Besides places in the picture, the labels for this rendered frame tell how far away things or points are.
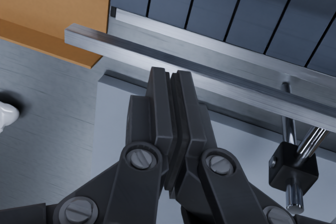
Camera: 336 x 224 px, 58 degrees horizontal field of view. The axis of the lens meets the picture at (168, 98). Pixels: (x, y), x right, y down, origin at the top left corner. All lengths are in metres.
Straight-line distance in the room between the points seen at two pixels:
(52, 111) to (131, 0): 0.27
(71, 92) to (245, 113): 0.25
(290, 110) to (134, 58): 0.12
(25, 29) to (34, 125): 0.19
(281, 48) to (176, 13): 0.10
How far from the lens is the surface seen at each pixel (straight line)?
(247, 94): 0.22
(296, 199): 0.25
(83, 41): 0.24
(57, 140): 0.55
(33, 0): 0.42
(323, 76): 0.31
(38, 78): 0.48
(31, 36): 0.42
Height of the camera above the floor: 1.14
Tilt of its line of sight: 52 degrees down
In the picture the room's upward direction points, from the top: 155 degrees counter-clockwise
